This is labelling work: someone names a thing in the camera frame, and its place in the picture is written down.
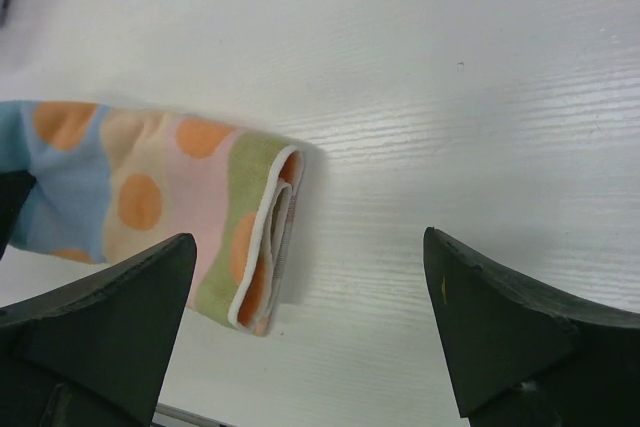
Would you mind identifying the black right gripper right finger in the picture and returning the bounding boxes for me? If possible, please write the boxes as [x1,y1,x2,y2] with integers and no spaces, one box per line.
[423,227,639,426]

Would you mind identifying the orange patterned towel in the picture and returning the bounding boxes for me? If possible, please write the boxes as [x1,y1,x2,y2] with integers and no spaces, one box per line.
[1,100,305,336]

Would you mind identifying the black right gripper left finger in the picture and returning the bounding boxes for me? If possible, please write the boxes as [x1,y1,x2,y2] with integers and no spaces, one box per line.
[1,234,196,426]

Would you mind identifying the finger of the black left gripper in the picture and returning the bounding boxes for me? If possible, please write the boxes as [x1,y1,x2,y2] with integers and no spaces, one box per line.
[0,171,36,258]

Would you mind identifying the aluminium mounting rail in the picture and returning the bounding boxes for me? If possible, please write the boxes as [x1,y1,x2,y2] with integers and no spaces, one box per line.
[151,403,232,427]

